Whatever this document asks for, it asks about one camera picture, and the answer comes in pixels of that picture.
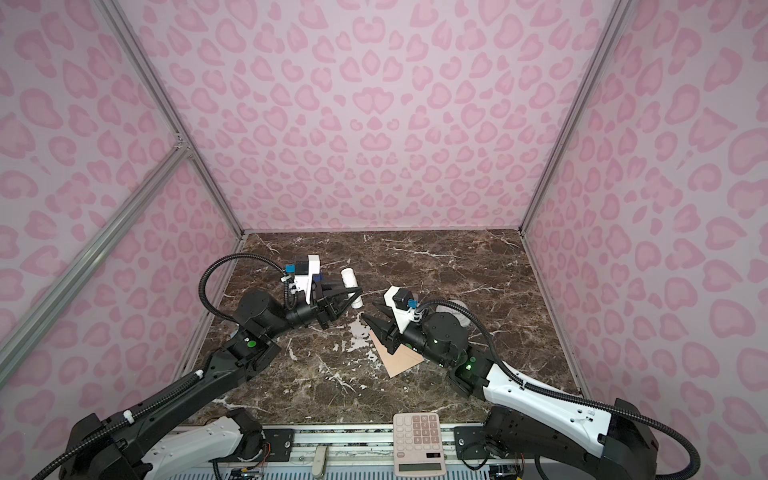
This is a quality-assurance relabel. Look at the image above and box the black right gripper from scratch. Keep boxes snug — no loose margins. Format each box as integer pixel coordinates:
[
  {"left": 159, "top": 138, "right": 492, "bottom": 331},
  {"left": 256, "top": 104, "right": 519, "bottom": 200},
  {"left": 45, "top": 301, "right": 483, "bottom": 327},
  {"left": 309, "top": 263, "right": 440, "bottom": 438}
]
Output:
[{"left": 360, "top": 302, "right": 453, "bottom": 369}]

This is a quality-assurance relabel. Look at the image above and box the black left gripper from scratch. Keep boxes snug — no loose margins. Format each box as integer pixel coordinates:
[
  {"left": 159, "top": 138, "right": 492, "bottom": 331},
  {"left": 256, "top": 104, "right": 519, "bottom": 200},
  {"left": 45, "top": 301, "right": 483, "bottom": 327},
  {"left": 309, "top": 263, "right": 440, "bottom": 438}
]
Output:
[{"left": 266, "top": 281, "right": 361, "bottom": 343}]

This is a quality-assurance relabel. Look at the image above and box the white glue stick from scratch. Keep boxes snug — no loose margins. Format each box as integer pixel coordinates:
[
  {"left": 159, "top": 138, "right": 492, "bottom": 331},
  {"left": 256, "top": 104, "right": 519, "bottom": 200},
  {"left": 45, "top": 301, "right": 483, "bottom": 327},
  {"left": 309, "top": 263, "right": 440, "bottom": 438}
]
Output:
[{"left": 341, "top": 268, "right": 363, "bottom": 310}]

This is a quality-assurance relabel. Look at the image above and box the peach pink envelope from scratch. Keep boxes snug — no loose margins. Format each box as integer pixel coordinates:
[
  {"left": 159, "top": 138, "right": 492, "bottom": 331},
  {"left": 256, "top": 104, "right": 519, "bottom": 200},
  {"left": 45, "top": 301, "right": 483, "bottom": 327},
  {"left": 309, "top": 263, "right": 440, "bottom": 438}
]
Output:
[{"left": 370, "top": 332, "right": 424, "bottom": 378}]

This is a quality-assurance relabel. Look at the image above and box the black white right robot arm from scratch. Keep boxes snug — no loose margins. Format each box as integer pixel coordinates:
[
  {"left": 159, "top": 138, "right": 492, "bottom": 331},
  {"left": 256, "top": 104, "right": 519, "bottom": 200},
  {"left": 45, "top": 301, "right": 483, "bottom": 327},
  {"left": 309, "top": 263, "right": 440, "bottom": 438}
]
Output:
[{"left": 363, "top": 301, "right": 658, "bottom": 479}]

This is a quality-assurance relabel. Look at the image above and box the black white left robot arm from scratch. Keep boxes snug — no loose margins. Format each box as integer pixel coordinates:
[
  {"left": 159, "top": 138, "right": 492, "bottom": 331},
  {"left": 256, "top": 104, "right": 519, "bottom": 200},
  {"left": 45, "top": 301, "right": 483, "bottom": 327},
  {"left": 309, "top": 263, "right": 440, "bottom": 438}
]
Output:
[{"left": 37, "top": 284, "right": 362, "bottom": 479}]

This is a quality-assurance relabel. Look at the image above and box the small white alarm clock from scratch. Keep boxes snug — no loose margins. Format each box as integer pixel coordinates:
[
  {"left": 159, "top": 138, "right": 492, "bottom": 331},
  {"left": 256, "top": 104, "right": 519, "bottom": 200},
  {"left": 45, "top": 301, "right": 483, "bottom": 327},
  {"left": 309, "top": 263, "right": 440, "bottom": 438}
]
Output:
[{"left": 437, "top": 299, "right": 472, "bottom": 328}]

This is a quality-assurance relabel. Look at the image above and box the pink white calculator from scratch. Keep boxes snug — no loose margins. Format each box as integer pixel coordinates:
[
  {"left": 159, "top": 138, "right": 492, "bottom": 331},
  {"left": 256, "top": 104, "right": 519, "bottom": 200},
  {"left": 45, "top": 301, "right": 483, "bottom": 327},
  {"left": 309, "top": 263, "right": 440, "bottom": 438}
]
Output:
[{"left": 393, "top": 412, "right": 447, "bottom": 478}]

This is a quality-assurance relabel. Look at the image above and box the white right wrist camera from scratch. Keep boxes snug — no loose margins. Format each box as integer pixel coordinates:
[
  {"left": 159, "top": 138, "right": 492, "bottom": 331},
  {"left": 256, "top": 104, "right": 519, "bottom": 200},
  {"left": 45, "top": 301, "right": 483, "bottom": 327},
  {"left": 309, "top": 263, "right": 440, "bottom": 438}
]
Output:
[{"left": 384, "top": 286, "right": 418, "bottom": 333}]

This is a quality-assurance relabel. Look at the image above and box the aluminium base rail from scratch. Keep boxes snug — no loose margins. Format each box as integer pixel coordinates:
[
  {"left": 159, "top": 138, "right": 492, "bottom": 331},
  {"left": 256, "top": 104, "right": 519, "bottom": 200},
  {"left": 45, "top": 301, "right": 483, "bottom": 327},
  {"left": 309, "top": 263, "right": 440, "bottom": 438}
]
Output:
[{"left": 110, "top": 421, "right": 637, "bottom": 480}]

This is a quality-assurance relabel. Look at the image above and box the white clip on rail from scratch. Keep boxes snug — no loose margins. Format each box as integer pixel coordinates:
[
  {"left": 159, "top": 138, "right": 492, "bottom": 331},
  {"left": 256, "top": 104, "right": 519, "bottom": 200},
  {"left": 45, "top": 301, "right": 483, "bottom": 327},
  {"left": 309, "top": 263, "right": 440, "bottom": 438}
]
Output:
[{"left": 311, "top": 445, "right": 328, "bottom": 480}]

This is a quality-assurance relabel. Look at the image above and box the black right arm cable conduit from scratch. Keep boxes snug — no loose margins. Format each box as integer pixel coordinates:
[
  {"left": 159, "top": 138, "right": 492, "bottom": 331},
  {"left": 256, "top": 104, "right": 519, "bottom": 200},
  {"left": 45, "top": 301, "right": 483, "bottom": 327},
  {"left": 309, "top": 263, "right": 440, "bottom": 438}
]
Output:
[{"left": 415, "top": 298, "right": 702, "bottom": 480}]

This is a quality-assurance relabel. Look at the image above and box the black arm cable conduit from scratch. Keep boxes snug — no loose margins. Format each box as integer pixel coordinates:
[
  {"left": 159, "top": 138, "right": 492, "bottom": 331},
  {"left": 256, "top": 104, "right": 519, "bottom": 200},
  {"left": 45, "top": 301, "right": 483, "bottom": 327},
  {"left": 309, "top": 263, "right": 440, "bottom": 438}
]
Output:
[
  {"left": 29, "top": 253, "right": 288, "bottom": 480},
  {"left": 415, "top": 298, "right": 702, "bottom": 480}
]

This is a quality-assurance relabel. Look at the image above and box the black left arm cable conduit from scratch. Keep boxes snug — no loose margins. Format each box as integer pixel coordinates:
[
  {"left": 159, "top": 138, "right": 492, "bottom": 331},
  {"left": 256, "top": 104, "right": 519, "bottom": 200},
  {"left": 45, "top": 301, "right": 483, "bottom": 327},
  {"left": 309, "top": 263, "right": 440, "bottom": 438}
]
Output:
[{"left": 29, "top": 253, "right": 288, "bottom": 480}]

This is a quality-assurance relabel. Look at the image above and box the diagonal aluminium frame bar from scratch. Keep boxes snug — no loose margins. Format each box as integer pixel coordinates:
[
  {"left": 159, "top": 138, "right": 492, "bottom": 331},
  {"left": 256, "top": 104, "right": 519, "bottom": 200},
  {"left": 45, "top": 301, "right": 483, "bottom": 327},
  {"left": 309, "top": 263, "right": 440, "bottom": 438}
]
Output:
[{"left": 1, "top": 142, "right": 188, "bottom": 385}]

